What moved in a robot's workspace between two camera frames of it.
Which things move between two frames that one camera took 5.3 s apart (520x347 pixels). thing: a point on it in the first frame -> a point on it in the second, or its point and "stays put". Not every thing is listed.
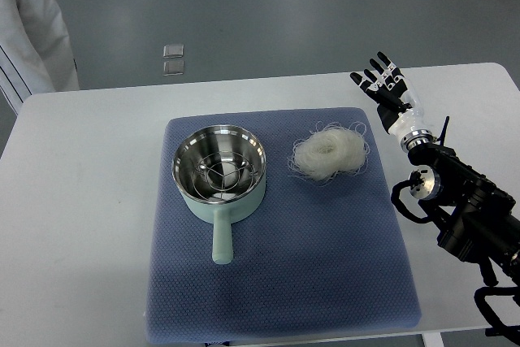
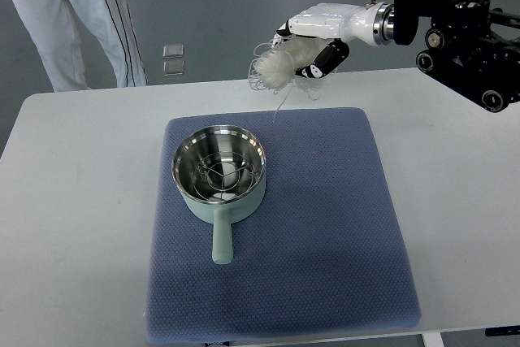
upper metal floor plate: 173,50 stays put
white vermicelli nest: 330,151 -> 274,67
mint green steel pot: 220,173 stays put
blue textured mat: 318,262 stays put
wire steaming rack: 223,176 stays put
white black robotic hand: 399,103 -> 340,23
